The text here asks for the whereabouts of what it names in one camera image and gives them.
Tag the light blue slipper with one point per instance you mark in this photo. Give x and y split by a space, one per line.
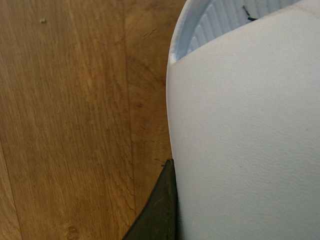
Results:
243 106

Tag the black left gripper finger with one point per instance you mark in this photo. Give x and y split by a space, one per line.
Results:
157 220

